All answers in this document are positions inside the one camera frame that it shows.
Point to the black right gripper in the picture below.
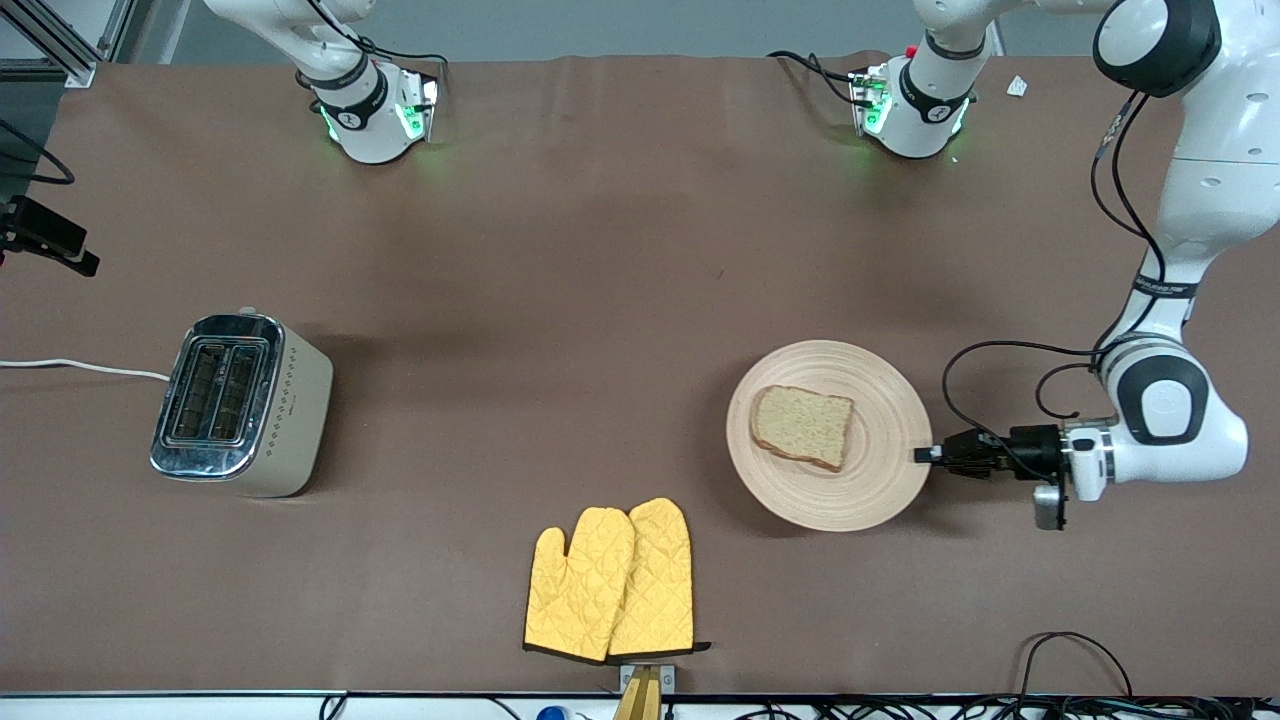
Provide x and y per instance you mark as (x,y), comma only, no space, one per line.
(38,231)

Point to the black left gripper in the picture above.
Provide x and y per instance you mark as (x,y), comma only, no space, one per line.
(1032,447)

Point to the round light wooden plate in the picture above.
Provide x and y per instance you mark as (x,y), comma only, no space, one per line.
(860,480)

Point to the brown bread slice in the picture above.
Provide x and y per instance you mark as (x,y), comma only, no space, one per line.
(800,425)

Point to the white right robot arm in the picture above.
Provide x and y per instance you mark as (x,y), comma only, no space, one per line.
(370,130)

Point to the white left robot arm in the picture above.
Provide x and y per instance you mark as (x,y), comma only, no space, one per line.
(1220,200)

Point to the chrome and beige toaster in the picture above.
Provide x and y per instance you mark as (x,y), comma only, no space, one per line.
(290,420)

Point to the yellow quilted oven mitt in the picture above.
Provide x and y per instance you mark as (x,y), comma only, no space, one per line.
(580,590)
(660,580)

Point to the small white paper scrap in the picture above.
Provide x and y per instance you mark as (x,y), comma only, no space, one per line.
(1017,87)

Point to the aluminium frame structure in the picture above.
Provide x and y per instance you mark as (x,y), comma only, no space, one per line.
(50,70)

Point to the grey metal mounting bracket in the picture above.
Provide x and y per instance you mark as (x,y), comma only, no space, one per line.
(667,678)

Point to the aluminium profile camera post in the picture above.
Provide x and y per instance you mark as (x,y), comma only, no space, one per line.
(640,700)

